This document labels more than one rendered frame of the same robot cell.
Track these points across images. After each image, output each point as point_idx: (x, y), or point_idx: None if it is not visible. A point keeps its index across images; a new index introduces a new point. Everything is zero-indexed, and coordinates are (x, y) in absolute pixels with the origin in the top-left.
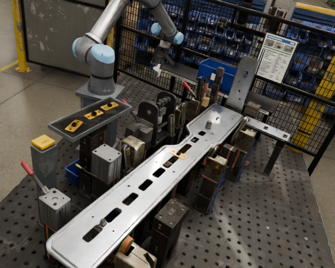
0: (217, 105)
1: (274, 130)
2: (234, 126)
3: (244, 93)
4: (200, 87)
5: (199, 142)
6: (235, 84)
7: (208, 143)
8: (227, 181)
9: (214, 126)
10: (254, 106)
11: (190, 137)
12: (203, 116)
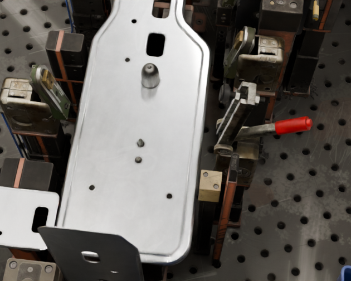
0: (169, 247)
1: None
2: (74, 148)
3: (75, 277)
4: (233, 99)
5: (147, 1)
6: (126, 276)
7: (122, 10)
8: None
9: (133, 97)
10: (24, 269)
11: (176, 4)
12: (187, 134)
